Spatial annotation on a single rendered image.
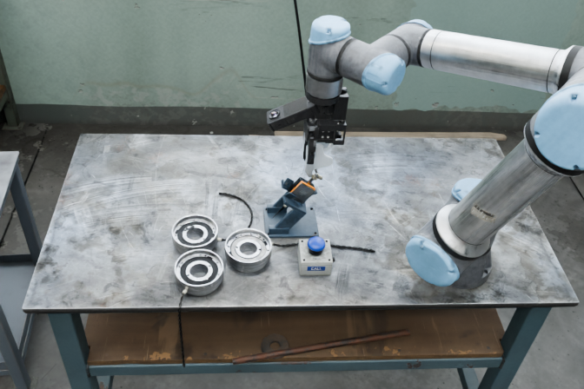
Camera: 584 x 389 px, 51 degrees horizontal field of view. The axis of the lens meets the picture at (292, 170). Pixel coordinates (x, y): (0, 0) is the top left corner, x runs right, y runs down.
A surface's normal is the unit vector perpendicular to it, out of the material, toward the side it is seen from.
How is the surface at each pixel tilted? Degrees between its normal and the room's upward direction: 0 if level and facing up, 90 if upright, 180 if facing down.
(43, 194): 0
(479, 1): 90
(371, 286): 0
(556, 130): 83
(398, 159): 0
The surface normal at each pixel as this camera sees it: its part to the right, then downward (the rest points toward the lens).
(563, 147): -0.59, 0.39
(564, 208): 0.06, -0.76
